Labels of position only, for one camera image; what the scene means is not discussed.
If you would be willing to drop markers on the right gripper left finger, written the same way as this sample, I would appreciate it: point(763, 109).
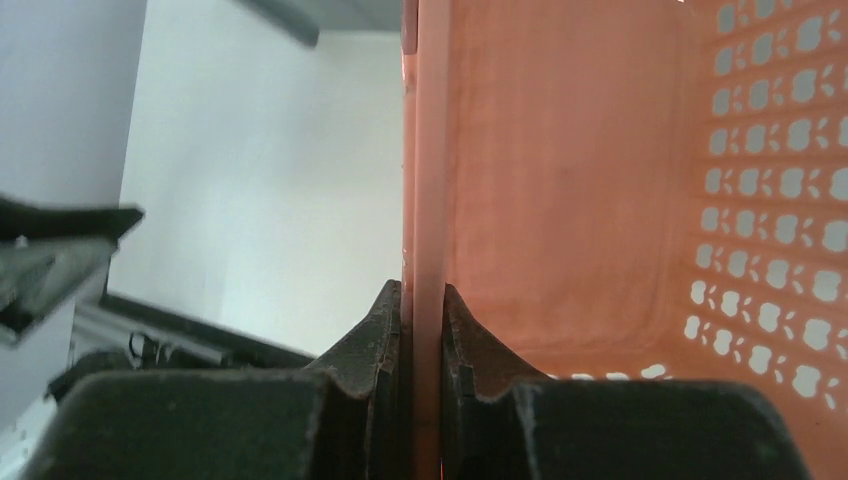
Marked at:
point(335, 418)

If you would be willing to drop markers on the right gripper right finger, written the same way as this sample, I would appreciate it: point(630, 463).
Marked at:
point(502, 418)

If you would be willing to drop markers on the pink perforated plastic basket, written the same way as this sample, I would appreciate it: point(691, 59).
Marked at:
point(634, 190)

